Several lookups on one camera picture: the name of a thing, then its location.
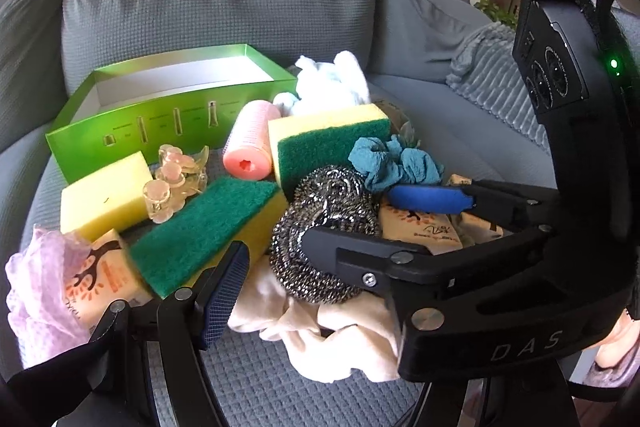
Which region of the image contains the teal scrunchie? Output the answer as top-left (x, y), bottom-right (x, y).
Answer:
top-left (348, 134), bottom-right (445, 194)

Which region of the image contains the yellow sponge with green pad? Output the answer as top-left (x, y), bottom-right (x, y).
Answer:
top-left (60, 152), bottom-right (161, 243)
top-left (267, 103), bottom-right (392, 198)
top-left (129, 177), bottom-right (296, 300)

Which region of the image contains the green potted plant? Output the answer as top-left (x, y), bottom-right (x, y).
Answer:
top-left (475, 0), bottom-right (518, 28)

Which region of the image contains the pink hair roller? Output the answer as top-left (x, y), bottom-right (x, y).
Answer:
top-left (221, 101), bottom-right (283, 182)

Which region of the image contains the steel wool scrubber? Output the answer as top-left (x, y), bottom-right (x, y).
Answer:
top-left (269, 164), bottom-right (382, 305)

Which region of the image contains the grey sofa cushion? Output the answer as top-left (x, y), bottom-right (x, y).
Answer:
top-left (61, 0), bottom-right (381, 82)
top-left (0, 0), bottom-right (68, 152)
top-left (367, 0), bottom-right (493, 82)

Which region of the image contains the cream scrunchie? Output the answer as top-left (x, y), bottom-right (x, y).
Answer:
top-left (227, 252), bottom-right (406, 383)

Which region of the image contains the grey sofa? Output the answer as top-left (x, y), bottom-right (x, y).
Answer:
top-left (0, 0), bottom-right (561, 427)

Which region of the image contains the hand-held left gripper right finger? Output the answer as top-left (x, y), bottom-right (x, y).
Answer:
top-left (395, 369), bottom-right (576, 427)

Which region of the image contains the cream tissue pack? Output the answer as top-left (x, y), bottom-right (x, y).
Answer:
top-left (62, 228), bottom-right (161, 328)
top-left (447, 174), bottom-right (506, 240)
top-left (377, 202), bottom-right (466, 255)

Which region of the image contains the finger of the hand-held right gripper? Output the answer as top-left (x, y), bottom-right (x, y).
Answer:
top-left (388, 180), bottom-right (565, 230)
top-left (304, 226), bottom-right (556, 308)

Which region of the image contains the pink mesh scrunchie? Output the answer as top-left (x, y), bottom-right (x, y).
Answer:
top-left (5, 227), bottom-right (96, 355)

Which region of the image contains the white and blue plush toy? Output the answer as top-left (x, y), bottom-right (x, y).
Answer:
top-left (272, 50), bottom-right (372, 118)

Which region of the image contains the clear pink hair claw clip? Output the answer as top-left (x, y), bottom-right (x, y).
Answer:
top-left (142, 144), bottom-right (211, 225)

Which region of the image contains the person's right hand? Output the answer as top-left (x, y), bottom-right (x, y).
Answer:
top-left (592, 314), bottom-right (640, 370)

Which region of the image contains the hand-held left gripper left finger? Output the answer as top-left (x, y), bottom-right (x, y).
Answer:
top-left (89, 242), bottom-right (251, 427)

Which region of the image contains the black cloth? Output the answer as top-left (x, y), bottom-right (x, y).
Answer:
top-left (0, 337), bottom-right (126, 427)

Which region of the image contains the green cardboard box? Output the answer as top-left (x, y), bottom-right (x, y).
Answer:
top-left (45, 43), bottom-right (298, 185)

